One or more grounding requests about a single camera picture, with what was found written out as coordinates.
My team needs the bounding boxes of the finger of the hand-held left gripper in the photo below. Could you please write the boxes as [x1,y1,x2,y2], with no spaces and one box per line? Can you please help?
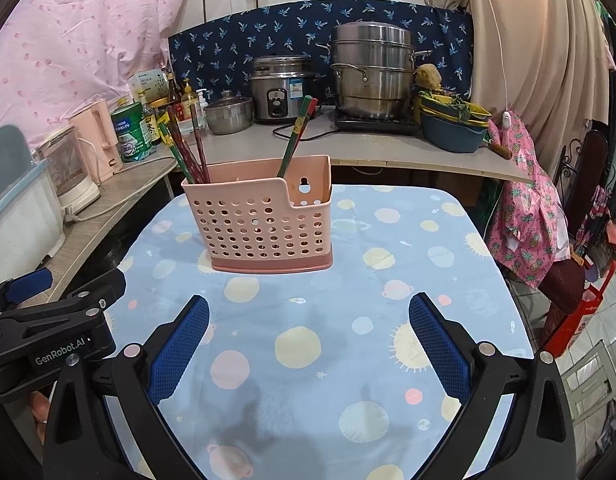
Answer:
[0,267,55,311]
[0,268,128,341]

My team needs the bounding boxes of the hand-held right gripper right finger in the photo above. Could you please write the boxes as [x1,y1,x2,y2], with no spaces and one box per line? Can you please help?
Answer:
[408,291,577,480]

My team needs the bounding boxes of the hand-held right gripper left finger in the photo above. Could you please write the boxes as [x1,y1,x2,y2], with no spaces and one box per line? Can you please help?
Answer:
[42,294,211,480]

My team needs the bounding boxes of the pink perforated utensil basket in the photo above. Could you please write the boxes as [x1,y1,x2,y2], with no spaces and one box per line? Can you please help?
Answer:
[181,155,335,275]

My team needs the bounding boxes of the green chopstick with gold band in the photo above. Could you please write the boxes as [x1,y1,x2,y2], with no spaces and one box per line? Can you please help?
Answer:
[276,95,309,181]
[157,121,193,185]

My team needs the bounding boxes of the bright red chopstick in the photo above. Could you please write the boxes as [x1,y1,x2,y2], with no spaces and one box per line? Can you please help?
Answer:
[166,105,203,184]
[287,96,319,171]

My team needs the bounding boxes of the dark red chopstick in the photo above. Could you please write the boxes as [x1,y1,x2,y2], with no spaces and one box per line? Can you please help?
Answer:
[177,104,207,184]

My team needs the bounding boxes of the brown chopstick with gold band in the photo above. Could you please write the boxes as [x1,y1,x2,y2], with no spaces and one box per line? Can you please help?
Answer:
[189,101,211,183]

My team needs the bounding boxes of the person's left hand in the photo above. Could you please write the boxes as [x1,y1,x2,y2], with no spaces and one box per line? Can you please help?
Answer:
[28,391,53,446]

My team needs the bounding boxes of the white dish drainer tub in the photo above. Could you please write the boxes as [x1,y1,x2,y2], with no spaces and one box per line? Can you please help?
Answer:
[0,160,66,281]

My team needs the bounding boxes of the grey wood counter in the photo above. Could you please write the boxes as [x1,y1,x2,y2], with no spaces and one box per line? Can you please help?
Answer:
[38,157,189,306]

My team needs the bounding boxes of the blue planet print tablecloth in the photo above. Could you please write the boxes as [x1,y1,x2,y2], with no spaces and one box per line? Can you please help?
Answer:
[100,183,534,480]

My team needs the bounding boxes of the maroon cloth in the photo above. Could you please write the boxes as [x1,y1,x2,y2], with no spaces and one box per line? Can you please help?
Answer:
[538,255,588,316]

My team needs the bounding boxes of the pink electric kettle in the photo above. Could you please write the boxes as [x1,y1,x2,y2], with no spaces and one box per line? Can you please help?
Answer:
[68,99,124,183]

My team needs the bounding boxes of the pink floral cloth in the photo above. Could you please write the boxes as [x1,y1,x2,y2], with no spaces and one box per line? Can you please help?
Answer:
[485,120,573,283]

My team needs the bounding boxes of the light counter board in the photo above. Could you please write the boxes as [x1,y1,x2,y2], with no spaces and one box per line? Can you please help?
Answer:
[185,120,536,183]

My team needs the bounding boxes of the white carton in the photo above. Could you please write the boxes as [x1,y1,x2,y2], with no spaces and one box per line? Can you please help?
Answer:
[129,69,169,106]

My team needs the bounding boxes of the yellow soap bottle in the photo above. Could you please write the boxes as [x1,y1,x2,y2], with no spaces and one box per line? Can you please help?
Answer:
[180,78,199,131]

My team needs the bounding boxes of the hanging clothes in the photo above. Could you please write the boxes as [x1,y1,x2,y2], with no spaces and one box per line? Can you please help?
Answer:
[572,170,616,271]

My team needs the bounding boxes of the blue plastic basin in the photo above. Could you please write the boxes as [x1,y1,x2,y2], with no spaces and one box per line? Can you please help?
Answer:
[419,110,491,154]

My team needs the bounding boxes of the steel pot with glass lid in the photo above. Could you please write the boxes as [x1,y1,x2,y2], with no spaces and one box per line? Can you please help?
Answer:
[204,90,255,136]

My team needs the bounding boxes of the black induction cooktop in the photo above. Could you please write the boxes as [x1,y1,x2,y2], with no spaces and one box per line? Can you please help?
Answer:
[334,110,423,137]

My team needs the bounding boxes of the yellow-green basin with greens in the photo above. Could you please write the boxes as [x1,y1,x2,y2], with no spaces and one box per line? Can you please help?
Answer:
[415,89,493,123]

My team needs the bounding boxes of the dark metal chair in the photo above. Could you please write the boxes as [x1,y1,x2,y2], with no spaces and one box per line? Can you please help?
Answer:
[558,130,613,261]

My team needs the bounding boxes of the pink dotted sheet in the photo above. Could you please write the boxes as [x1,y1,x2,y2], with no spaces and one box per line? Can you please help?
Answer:
[0,0,203,136]

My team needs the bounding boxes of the steel rice cooker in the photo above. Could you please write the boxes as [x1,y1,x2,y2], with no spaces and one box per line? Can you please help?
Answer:
[248,55,319,123]

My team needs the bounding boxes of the brown lumpy root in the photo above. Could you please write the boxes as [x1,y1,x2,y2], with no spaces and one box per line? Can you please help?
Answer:
[414,63,443,91]

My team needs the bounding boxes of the navy leaf print cloth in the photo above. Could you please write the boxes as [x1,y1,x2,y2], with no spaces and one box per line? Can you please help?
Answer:
[168,0,474,111]

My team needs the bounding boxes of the large steel steamer pot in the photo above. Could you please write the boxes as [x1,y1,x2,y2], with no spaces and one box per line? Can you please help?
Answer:
[315,21,433,121]

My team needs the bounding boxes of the beige curtain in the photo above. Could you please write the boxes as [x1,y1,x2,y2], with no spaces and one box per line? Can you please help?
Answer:
[420,0,616,176]

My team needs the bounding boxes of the white power cord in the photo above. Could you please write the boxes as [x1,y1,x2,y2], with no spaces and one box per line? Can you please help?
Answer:
[63,155,181,223]

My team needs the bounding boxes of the wooden handled knife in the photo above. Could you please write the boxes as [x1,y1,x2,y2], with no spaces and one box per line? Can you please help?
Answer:
[482,141,513,161]

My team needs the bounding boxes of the black power cable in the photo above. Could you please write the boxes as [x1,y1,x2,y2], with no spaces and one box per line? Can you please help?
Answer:
[273,105,339,140]

